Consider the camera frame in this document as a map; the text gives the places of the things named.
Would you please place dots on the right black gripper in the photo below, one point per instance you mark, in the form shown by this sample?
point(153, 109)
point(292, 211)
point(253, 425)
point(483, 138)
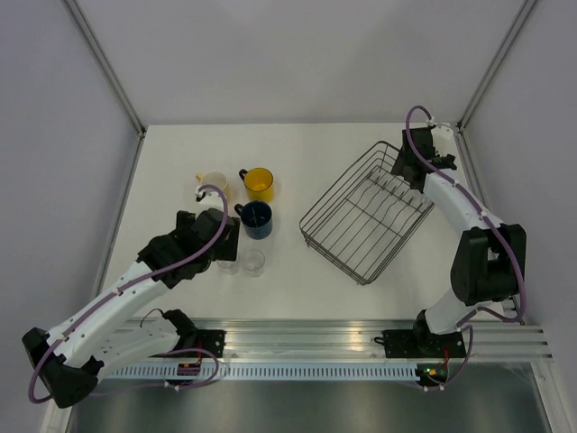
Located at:
point(399, 163)

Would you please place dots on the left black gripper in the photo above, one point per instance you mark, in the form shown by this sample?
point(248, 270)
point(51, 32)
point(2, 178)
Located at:
point(228, 249)

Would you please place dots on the clear glass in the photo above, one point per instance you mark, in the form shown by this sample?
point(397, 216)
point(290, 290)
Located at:
point(253, 262)
point(228, 267)

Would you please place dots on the blue mug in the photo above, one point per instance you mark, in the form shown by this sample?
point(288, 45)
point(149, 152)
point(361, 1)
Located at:
point(256, 218)

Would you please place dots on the pale yellow mug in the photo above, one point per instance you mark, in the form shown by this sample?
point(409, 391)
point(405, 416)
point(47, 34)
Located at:
point(215, 178)

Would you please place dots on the bright yellow mug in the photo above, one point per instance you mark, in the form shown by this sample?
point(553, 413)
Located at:
point(258, 184)

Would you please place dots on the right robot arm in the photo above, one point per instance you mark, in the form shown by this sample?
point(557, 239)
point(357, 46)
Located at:
point(488, 265)

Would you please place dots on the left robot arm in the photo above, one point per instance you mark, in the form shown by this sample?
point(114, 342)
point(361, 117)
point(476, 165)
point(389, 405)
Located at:
point(72, 358)

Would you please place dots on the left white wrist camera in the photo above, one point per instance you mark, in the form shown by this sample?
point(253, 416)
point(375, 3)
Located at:
point(207, 198)

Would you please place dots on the right aluminium frame post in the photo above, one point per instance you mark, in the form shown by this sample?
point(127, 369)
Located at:
point(516, 27)

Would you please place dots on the aluminium frame post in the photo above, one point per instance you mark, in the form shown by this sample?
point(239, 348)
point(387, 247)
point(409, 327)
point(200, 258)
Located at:
point(88, 35)
point(516, 27)

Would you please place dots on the grey wire dish rack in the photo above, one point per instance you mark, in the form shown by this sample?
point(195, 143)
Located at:
point(365, 218)

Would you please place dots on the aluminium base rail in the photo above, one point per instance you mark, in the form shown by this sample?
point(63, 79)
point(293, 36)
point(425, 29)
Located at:
point(319, 340)

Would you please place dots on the white slotted cable duct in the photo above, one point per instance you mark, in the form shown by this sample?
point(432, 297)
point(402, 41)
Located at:
point(396, 372)

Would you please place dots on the left aluminium frame post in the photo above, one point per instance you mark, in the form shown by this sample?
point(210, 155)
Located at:
point(88, 35)

